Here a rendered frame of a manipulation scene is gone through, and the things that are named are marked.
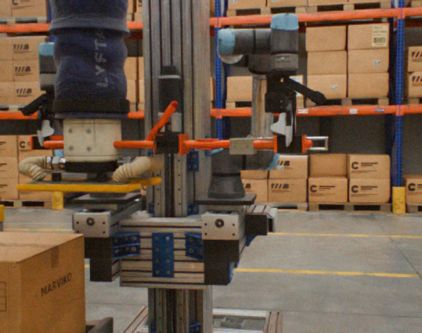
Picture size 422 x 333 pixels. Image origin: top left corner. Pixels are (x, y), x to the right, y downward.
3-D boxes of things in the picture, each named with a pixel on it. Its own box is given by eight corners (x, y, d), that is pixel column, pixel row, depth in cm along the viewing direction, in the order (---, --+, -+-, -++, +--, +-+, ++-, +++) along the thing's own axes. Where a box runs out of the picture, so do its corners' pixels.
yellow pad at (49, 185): (15, 191, 162) (15, 173, 162) (34, 187, 172) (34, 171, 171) (128, 193, 154) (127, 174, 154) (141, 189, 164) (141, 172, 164)
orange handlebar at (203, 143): (7, 150, 175) (7, 139, 174) (57, 147, 204) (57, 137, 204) (311, 150, 153) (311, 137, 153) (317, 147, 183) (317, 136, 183)
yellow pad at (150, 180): (50, 184, 180) (50, 168, 180) (65, 182, 190) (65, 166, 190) (151, 186, 173) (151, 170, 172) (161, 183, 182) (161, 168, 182)
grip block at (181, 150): (152, 155, 162) (152, 134, 162) (163, 153, 172) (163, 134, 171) (180, 155, 160) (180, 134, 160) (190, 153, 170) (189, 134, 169)
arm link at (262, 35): (252, 31, 172) (256, 24, 161) (289, 30, 172) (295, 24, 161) (252, 57, 172) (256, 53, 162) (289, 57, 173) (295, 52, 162)
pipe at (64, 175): (19, 177, 164) (19, 158, 163) (62, 171, 188) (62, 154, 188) (130, 179, 156) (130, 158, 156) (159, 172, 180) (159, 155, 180)
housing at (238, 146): (229, 154, 158) (229, 138, 158) (233, 153, 165) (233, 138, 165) (253, 154, 157) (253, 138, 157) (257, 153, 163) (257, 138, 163)
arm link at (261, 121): (240, 162, 232) (242, 30, 208) (276, 162, 233) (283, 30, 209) (242, 176, 222) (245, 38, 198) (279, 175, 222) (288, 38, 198)
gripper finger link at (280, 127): (269, 146, 155) (271, 116, 158) (292, 146, 153) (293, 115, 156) (268, 142, 152) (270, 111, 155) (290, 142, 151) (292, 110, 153)
